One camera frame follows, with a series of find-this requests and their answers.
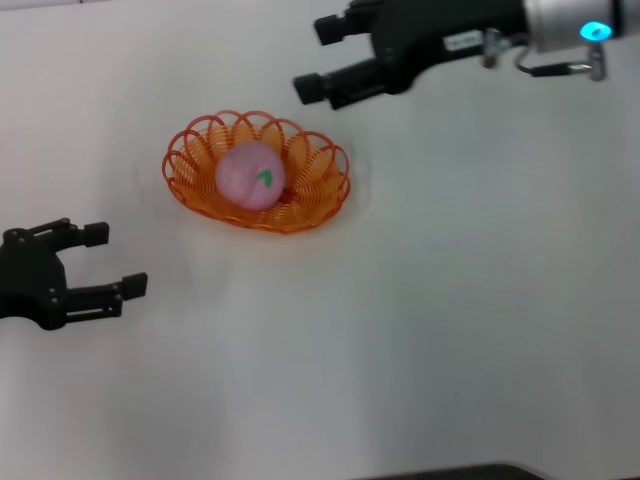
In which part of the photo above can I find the orange wire fruit basket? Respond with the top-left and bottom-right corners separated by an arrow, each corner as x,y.
160,108 -> 352,235

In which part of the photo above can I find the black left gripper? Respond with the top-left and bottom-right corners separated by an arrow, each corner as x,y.
0,217 -> 149,332

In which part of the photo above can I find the pink peach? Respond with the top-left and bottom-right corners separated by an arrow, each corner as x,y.
214,140 -> 289,211

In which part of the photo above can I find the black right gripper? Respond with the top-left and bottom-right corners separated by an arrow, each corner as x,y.
292,0 -> 531,110

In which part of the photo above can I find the black cable with plugs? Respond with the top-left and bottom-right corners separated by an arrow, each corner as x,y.
480,27 -> 609,82

